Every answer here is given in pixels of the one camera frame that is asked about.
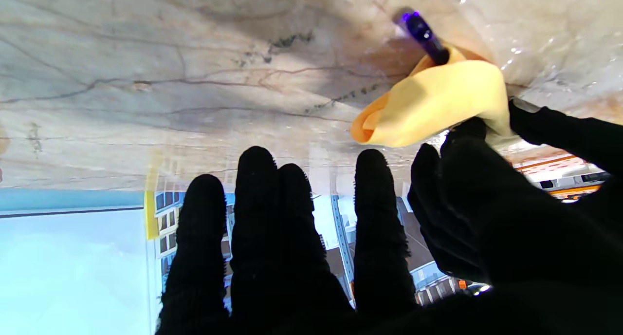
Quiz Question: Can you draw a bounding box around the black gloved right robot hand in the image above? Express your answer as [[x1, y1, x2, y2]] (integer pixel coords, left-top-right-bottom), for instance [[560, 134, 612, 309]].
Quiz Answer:
[[155, 118, 623, 335]]

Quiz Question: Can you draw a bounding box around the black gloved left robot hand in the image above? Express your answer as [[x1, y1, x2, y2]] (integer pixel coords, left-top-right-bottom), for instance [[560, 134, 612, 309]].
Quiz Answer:
[[509, 97, 623, 168]]

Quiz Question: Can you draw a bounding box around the yellow orange cloth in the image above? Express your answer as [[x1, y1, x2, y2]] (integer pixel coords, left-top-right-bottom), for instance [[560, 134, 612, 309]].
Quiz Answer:
[[350, 45, 517, 149]]

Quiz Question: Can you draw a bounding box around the warehouse print backdrop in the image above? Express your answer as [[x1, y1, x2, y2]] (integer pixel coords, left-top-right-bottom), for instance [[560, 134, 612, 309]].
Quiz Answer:
[[0, 188, 490, 335]]

